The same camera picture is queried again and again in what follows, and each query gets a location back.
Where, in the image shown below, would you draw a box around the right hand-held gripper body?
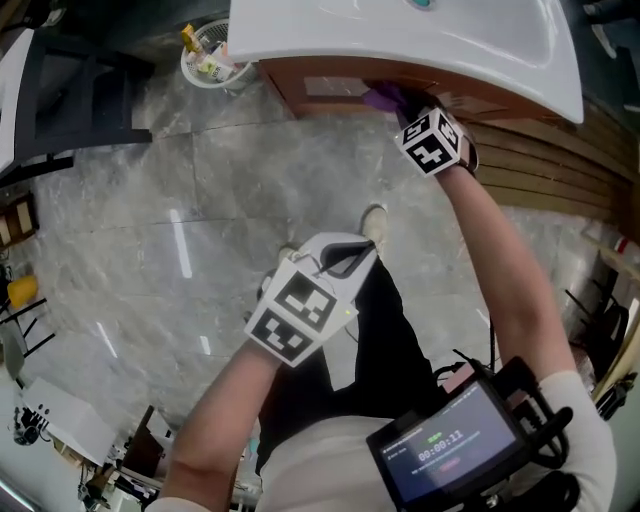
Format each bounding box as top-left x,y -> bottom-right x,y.
394,106 -> 462,178

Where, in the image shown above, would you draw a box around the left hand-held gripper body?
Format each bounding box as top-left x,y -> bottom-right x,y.
243,248 -> 365,369

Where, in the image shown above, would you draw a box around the purple cloth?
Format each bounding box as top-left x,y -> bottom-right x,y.
362,79 -> 417,114

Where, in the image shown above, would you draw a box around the person's left forearm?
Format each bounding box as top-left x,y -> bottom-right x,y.
159,342 -> 282,502

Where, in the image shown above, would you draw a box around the person's right forearm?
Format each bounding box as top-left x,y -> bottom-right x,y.
437,134 -> 577,382

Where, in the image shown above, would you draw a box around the black desk with shelves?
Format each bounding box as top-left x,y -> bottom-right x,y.
0,27 -> 154,187

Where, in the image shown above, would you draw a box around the person's right white shoe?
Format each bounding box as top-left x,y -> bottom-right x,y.
359,203 -> 389,257

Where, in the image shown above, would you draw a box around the person's black trousers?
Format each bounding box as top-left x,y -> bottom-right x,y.
254,257 -> 447,477

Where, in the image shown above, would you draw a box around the white ceramic sink basin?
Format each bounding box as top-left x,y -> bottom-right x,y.
227,0 -> 585,125

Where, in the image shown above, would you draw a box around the wooden slatted platform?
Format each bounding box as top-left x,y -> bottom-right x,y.
464,107 -> 637,227

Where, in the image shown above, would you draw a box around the person's white shirt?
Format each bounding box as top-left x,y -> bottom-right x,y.
144,369 -> 617,512

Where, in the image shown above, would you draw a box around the white trash basket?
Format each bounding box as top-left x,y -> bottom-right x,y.
180,19 -> 258,92

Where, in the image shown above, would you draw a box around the black monitor screen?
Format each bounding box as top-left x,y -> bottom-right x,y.
366,379 -> 532,512

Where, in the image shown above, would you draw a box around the wooden stick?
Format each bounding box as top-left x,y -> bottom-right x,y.
582,230 -> 640,279

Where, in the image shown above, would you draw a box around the yellow wrapper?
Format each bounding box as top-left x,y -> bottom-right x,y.
180,23 -> 202,54

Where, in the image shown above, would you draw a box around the black metal rack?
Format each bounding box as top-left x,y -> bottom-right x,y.
564,279 -> 630,362

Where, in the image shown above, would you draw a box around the yellow bucket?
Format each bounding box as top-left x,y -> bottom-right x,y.
7,274 -> 39,309

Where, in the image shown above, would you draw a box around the grey chair black legs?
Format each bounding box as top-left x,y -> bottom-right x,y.
0,297 -> 57,382

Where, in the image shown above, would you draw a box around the light wooden plank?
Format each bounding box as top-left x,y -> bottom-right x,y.
594,324 -> 640,402

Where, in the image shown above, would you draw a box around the small wooden rack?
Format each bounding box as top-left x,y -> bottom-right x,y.
0,194 -> 39,247

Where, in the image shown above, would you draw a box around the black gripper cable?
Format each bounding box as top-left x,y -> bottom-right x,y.
434,319 -> 501,387

